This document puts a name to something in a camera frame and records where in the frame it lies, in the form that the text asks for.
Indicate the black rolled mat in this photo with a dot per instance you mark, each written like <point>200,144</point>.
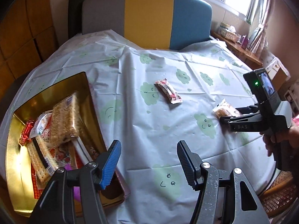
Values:
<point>74,17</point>

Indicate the woven rattan stool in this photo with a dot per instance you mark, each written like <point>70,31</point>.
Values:
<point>280,195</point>

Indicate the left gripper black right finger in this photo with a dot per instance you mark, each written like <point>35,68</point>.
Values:
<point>190,163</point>

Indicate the pink curtain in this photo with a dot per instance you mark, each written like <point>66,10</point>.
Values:
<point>258,17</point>

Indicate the orange cracker packet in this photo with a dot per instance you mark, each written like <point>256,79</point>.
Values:
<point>224,109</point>

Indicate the pink floral candy packet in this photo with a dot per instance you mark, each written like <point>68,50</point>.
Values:
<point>169,91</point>

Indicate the red peanut snack bag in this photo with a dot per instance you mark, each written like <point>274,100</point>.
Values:
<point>65,156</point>

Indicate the gold white stick sachet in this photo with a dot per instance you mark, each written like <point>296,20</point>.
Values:
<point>81,150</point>

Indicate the grey yellow blue sofa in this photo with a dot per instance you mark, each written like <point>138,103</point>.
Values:
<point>150,24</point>

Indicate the gold tin box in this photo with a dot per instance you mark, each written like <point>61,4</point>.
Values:
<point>18,163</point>

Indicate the large white snack packet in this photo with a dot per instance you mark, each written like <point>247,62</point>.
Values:
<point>41,124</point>

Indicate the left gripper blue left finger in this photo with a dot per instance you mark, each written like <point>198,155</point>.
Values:
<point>106,165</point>

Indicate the white green pattern tablecloth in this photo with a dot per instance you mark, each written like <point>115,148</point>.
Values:
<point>132,109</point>

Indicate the small red snack packet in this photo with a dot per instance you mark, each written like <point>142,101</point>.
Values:
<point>26,132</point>

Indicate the person right hand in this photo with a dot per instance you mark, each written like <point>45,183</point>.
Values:
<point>290,135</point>

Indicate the wooden side shelf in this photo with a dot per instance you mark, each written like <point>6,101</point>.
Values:
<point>231,40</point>

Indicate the crispy rice cake packet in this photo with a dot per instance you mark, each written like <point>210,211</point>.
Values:
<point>64,122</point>

